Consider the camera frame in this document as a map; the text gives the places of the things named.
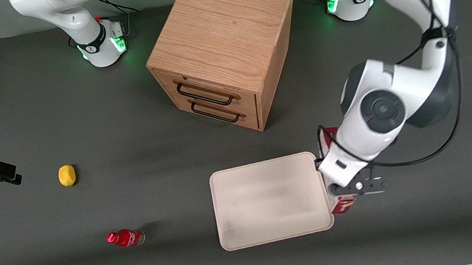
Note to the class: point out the yellow toy lemon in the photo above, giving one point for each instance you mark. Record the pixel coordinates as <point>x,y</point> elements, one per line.
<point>66,175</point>

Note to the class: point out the red cookie box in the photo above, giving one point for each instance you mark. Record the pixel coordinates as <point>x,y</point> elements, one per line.
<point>345,206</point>

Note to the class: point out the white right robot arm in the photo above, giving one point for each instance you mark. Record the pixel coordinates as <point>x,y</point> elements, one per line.
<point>55,9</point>

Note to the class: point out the red soda bottle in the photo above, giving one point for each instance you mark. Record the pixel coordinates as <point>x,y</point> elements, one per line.
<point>126,238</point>

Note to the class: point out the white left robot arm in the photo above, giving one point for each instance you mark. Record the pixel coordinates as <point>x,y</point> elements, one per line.
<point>399,87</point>

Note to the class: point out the wooden drawer cabinet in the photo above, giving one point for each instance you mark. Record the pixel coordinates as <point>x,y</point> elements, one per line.
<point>219,26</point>

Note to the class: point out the cream plastic tray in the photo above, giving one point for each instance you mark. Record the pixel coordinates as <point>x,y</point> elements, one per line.
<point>270,200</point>

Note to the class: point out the wooden drawer front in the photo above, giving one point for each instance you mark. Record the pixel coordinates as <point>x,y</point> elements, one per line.
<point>250,118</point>
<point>245,102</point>

